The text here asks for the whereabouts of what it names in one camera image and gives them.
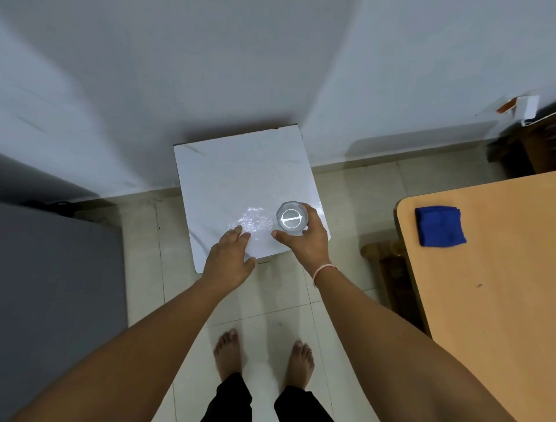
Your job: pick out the person's right hand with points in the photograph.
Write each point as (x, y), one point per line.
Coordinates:
(310, 248)

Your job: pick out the person's left hand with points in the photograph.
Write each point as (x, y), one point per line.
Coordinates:
(228, 261)

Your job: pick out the clear drinking glass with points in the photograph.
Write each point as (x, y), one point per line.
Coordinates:
(291, 217)

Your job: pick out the white marble drawer cabinet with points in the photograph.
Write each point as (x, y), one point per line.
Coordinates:
(243, 187)

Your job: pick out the grey refrigerator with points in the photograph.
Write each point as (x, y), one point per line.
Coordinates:
(56, 295)

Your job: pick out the person's right forearm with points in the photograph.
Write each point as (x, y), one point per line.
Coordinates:
(399, 348)

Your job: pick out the person's left forearm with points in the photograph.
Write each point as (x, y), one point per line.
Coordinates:
(117, 356)

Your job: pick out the person's left foot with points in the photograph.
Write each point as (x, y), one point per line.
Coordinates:
(228, 354)

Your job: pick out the person's foot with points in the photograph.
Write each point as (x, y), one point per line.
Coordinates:
(228, 354)
(299, 365)

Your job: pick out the person's right foot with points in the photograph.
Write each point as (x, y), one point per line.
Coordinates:
(299, 365)

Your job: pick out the pink thread wrist band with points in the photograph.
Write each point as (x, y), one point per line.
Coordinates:
(323, 271)

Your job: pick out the blue folded cloth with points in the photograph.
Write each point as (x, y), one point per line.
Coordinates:
(439, 226)

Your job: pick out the black trousers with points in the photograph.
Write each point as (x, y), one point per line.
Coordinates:
(230, 400)

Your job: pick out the wooden table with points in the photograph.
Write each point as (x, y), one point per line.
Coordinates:
(491, 304)

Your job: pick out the wooden sofa purple upholstery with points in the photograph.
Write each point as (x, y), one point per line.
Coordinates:
(530, 148)

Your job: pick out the white wall socket plug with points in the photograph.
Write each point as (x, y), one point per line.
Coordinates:
(523, 108)

